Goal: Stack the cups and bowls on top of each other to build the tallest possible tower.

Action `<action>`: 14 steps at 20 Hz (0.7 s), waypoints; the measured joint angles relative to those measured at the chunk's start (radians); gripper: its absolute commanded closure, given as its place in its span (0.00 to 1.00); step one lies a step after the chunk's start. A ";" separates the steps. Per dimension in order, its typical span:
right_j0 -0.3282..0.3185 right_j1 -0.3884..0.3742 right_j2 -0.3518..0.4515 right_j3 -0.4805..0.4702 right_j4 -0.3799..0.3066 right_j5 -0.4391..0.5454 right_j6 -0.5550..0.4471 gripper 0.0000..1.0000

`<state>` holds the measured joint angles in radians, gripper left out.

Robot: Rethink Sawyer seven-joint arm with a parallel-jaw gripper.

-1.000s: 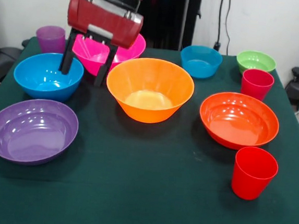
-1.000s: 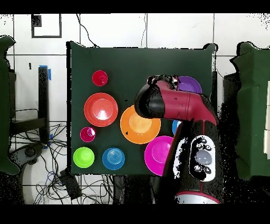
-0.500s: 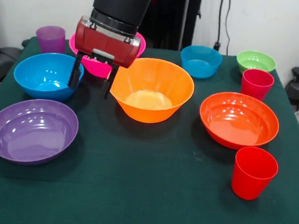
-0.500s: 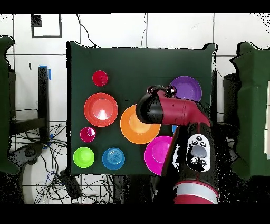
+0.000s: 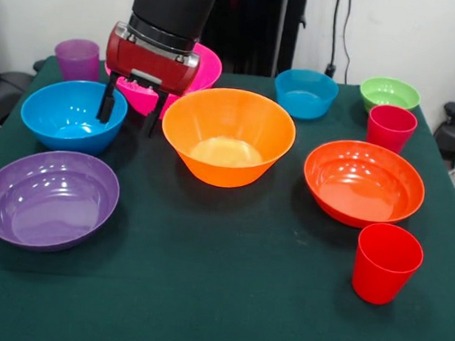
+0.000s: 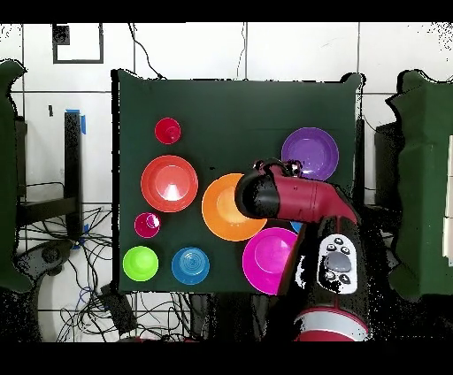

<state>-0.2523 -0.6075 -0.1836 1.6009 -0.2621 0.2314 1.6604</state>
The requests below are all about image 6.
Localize dark green tablecloth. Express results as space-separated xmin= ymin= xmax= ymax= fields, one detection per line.
xmin=111 ymin=68 xmax=364 ymax=295

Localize blue tape strip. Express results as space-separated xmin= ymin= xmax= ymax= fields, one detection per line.
xmin=65 ymin=108 xmax=87 ymax=135

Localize tangle of floor cables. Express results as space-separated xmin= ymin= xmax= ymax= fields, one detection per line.
xmin=17 ymin=181 xmax=192 ymax=342

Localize black floor cable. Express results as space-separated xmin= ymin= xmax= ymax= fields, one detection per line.
xmin=127 ymin=23 xmax=166 ymax=80

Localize pink bowl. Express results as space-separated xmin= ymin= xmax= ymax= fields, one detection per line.
xmin=242 ymin=226 xmax=300 ymax=296

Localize green cloth side table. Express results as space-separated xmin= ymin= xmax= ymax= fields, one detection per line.
xmin=0 ymin=58 xmax=33 ymax=293
xmin=387 ymin=69 xmax=453 ymax=302

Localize black wheeled base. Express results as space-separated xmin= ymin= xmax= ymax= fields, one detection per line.
xmin=15 ymin=240 xmax=75 ymax=280

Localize small blue bowl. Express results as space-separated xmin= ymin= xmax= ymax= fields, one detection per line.
xmin=171 ymin=246 xmax=211 ymax=286

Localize black square floor frame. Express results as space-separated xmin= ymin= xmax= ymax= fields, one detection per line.
xmin=51 ymin=23 xmax=104 ymax=65

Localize red-orange bowl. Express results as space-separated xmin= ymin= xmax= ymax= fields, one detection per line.
xmin=140 ymin=154 xmax=200 ymax=214

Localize orange bowl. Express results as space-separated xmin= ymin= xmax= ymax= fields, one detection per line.
xmin=201 ymin=172 xmax=269 ymax=242

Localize purple bowl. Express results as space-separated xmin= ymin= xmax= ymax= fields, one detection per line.
xmin=280 ymin=126 xmax=340 ymax=182

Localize red cup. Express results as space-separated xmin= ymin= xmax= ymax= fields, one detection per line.
xmin=154 ymin=117 xmax=182 ymax=146

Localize black stand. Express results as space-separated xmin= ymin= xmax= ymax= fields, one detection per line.
xmin=354 ymin=119 xmax=403 ymax=227
xmin=15 ymin=111 xmax=83 ymax=241

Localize crimson cup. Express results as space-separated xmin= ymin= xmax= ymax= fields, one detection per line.
xmin=133 ymin=211 xmax=162 ymax=240

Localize white box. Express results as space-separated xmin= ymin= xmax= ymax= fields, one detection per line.
xmin=441 ymin=134 xmax=453 ymax=266

